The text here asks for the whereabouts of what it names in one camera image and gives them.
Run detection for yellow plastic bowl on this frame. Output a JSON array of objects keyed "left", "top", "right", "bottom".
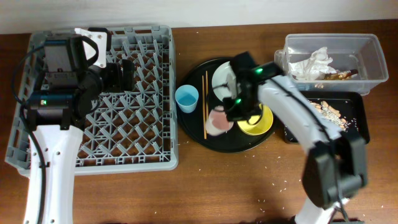
[{"left": 238, "top": 104, "right": 274, "bottom": 136}]

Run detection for pink plastic cup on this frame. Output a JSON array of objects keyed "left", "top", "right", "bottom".
[{"left": 205, "top": 106, "right": 234, "bottom": 136}]

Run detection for light blue plastic cup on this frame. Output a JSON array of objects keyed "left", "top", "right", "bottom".
[{"left": 175, "top": 85, "right": 199, "bottom": 113}]

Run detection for food scraps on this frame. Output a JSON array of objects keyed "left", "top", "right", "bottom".
[{"left": 310, "top": 101, "right": 351, "bottom": 131}]

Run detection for gold foil wrapper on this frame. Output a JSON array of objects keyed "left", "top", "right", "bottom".
[{"left": 323, "top": 70, "right": 358, "bottom": 80}]

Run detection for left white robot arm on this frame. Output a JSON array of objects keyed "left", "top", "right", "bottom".
[{"left": 19, "top": 29, "right": 134, "bottom": 223}]

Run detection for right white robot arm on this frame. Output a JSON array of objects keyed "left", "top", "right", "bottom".
[{"left": 223, "top": 52, "right": 368, "bottom": 223}]

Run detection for grey dishwasher rack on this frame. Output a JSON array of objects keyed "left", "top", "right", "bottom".
[{"left": 5, "top": 26, "right": 178, "bottom": 176}]

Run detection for round black tray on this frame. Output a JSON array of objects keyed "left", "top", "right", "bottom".
[{"left": 177, "top": 57, "right": 280, "bottom": 153}]

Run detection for left wooden chopstick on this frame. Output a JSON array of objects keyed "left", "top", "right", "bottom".
[{"left": 201, "top": 76, "right": 207, "bottom": 140}]

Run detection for wooden chopstick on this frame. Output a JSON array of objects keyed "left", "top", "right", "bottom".
[
  {"left": 201, "top": 76, "right": 207, "bottom": 140},
  {"left": 205, "top": 71, "right": 209, "bottom": 121}
]

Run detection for right wooden chopstick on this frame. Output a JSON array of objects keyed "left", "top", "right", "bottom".
[{"left": 205, "top": 71, "right": 209, "bottom": 121}]

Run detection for crumpled white tissue in bin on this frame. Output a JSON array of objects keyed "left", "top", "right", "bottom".
[{"left": 289, "top": 47, "right": 337, "bottom": 81}]

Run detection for clear plastic bin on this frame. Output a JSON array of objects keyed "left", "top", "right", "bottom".
[{"left": 274, "top": 34, "right": 389, "bottom": 95}]

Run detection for black rectangular bin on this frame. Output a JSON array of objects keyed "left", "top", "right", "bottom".
[{"left": 302, "top": 91, "right": 370, "bottom": 144}]

